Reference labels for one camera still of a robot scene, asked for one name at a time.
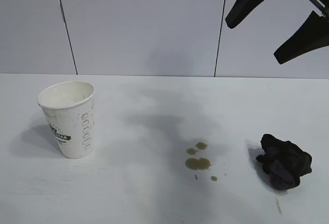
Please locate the dark cloth rag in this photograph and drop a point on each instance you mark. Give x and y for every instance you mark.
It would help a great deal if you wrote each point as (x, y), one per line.
(288, 162)

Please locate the white paper coffee cup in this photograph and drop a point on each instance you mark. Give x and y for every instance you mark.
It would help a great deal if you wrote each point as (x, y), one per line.
(74, 131)

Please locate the medium brown coffee drop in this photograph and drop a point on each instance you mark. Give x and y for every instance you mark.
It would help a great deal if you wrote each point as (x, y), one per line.
(191, 151)
(201, 145)

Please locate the large brown coffee puddle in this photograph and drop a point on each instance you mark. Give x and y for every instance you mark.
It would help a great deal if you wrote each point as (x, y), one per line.
(196, 163)

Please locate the tiny brown coffee drop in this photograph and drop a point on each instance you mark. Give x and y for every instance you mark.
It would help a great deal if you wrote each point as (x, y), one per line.
(214, 178)

